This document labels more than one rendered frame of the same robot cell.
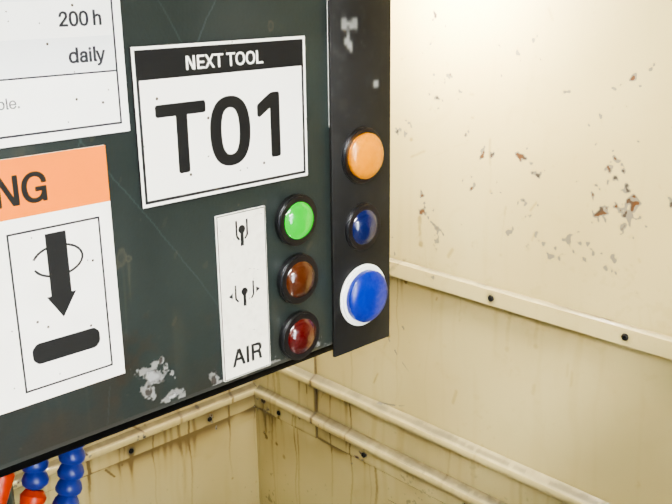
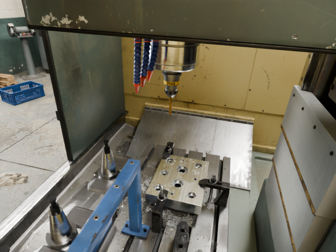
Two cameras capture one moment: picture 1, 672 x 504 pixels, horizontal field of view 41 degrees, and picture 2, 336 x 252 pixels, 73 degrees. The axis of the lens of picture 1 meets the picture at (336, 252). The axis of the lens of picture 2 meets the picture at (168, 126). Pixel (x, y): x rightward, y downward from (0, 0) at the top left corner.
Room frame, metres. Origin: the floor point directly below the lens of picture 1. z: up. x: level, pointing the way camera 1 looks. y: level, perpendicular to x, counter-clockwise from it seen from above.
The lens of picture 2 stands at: (1.02, -0.06, 1.68)
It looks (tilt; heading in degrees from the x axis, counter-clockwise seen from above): 29 degrees down; 147
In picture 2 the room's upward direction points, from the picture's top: 3 degrees clockwise
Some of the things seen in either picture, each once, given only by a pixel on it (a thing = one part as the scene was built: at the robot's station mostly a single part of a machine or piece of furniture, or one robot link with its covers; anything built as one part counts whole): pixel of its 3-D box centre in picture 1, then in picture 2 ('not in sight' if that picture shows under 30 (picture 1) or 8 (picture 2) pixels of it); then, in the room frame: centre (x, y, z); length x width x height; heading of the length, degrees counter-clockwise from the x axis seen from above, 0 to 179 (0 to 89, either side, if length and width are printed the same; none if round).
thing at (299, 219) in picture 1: (297, 220); not in sight; (0.45, 0.02, 1.71); 0.02 x 0.01 x 0.02; 133
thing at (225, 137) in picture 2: not in sight; (188, 148); (-0.03, 0.82, 0.75); 0.89 x 0.67 x 0.26; 43
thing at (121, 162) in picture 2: not in sight; (117, 162); (0.45, 0.14, 1.21); 0.07 x 0.05 x 0.01; 43
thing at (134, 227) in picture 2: not in sight; (134, 202); (0.49, 0.17, 1.05); 0.10 x 0.05 x 0.30; 43
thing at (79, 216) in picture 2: not in sight; (77, 216); (0.60, -0.03, 1.21); 0.07 x 0.05 x 0.01; 43
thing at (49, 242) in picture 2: not in sight; (62, 236); (0.63, -0.07, 1.21); 0.06 x 0.06 x 0.03
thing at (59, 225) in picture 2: not in sight; (58, 222); (0.63, -0.07, 1.26); 0.04 x 0.04 x 0.07
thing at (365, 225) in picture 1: (363, 226); not in sight; (0.48, -0.02, 1.69); 0.02 x 0.01 x 0.02; 133
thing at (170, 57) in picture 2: not in sight; (173, 45); (0.43, 0.34, 1.56); 0.16 x 0.16 x 0.12
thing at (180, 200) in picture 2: not in sight; (180, 180); (0.40, 0.44, 0.97); 0.29 x 0.23 x 0.05; 133
